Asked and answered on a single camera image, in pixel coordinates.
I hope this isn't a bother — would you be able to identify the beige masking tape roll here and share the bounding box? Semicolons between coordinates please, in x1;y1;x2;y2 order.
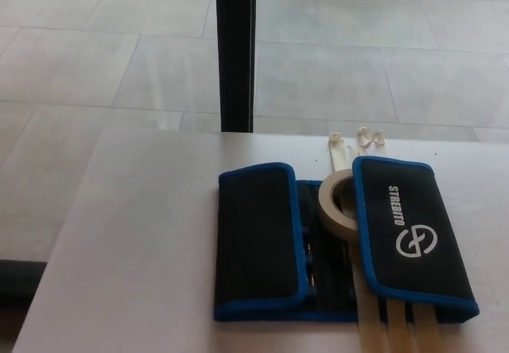
317;169;361;247

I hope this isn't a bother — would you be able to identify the black toolkit case blue trim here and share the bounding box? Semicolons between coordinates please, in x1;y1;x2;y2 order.
213;156;480;324

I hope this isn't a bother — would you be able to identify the black vertical post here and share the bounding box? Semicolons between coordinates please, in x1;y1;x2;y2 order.
213;0;259;134

